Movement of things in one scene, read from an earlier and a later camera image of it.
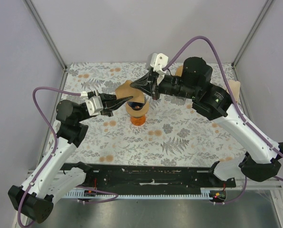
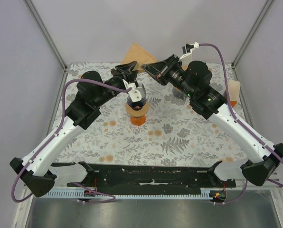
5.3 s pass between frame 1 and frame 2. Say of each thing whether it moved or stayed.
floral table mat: stayed
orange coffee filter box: stayed
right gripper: moved
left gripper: moved
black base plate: stayed
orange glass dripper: stayed
